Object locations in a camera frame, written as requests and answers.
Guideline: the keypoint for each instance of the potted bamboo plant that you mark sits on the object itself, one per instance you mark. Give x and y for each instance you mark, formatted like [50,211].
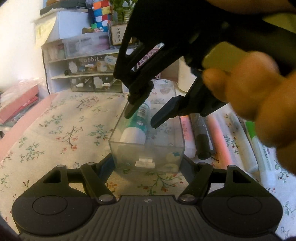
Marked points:
[121,13]

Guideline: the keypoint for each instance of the pink folder stack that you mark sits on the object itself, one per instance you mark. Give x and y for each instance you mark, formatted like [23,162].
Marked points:
[15,97]

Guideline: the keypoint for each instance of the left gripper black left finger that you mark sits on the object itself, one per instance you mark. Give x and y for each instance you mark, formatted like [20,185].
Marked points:
[95,176]

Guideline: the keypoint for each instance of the pink desk mat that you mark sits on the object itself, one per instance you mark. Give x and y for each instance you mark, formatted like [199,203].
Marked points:
[20,127]

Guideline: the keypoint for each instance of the person's right hand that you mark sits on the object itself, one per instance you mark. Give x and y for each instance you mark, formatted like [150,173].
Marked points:
[258,93]

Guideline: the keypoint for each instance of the clear plastic drawer box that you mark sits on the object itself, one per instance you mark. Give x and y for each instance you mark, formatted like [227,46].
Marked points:
[163,149]

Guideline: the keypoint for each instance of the colourful puzzle cube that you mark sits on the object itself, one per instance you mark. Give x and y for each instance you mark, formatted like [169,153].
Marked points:
[101,15]

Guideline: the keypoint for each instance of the dark box on organizer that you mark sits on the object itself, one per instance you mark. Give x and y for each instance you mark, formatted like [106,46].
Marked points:
[63,4]

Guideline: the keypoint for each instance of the green white glue stick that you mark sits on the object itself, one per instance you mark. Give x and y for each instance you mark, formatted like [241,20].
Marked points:
[136,128]

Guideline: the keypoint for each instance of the white drawer organizer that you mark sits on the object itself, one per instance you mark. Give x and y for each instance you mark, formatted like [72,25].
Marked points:
[75,58]

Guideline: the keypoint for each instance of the orange highlighter pen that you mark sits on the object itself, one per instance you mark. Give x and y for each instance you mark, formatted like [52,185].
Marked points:
[190,146]

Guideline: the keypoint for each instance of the white cloud-shaped pen holder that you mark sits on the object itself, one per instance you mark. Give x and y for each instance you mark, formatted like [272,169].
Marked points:
[185,77]

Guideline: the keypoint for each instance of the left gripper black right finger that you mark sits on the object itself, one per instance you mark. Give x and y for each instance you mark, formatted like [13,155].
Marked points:
[198,178]

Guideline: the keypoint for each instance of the green highlighter pen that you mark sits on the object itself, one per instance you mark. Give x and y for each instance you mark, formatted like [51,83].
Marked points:
[267,176]

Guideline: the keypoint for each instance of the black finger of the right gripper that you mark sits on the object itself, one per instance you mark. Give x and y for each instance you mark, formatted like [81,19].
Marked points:
[136,98]
[170,110]

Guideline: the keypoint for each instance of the pink highlighter pen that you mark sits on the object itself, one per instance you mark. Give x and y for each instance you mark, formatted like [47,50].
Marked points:
[223,153]

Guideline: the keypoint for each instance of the black marker pen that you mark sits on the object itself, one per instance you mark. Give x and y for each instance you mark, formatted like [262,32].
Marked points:
[203,141]

